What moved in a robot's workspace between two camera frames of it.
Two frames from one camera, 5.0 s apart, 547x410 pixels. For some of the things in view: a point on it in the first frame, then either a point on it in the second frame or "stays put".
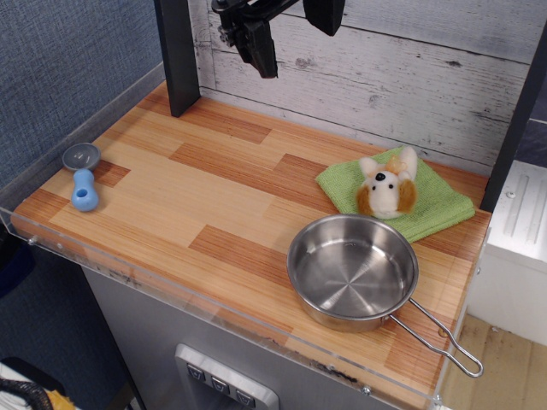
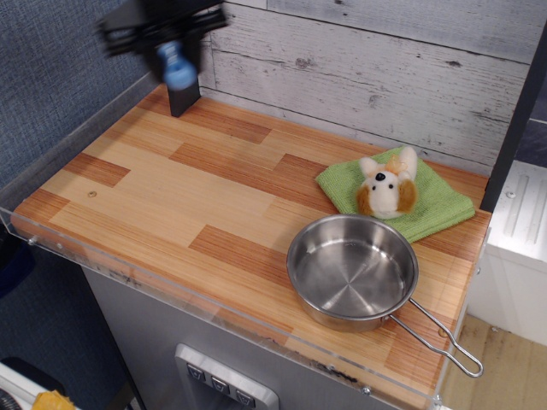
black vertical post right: x=516 y=127 stays put
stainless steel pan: x=353 y=272 stays put
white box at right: x=510 y=288 stays put
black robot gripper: x=244 y=24 → x=145 y=25
